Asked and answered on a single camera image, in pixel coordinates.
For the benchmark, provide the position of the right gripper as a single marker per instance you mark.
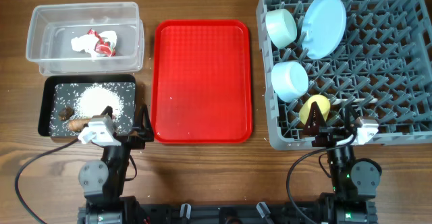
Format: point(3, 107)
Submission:
point(329, 135)

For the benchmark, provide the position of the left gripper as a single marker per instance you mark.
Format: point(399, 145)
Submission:
point(143, 131)

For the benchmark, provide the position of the yellow cup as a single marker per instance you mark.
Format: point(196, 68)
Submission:
point(323, 103)

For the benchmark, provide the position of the white rice pile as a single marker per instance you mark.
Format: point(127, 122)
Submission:
point(95, 99)

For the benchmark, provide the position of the small light blue bowl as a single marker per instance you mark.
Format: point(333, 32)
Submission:
point(289, 80)

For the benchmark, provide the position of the brown food scrap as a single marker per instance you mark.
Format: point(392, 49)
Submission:
point(66, 113)

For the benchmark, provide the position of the red white wrapper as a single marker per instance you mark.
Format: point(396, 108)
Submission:
point(96, 44)

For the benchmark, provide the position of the large light blue plate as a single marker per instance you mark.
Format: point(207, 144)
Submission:
point(324, 25)

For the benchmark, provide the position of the green bowl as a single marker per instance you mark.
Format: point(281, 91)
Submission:
point(281, 27)

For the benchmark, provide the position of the white plastic spoon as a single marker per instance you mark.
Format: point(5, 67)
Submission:
point(340, 101)

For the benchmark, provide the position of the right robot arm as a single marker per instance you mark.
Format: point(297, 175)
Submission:
point(354, 181)

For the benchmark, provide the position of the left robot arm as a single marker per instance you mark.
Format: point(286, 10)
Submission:
point(103, 180)

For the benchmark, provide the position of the grey dishwasher rack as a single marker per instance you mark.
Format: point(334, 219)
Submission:
point(385, 53)

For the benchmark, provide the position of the black tray bin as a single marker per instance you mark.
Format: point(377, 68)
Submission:
point(62, 91)

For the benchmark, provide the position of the red serving tray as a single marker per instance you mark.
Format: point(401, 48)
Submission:
point(201, 90)

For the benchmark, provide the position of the clear plastic bin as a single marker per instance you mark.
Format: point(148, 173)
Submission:
point(54, 32)

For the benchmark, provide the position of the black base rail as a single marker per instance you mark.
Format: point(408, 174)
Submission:
point(260, 213)

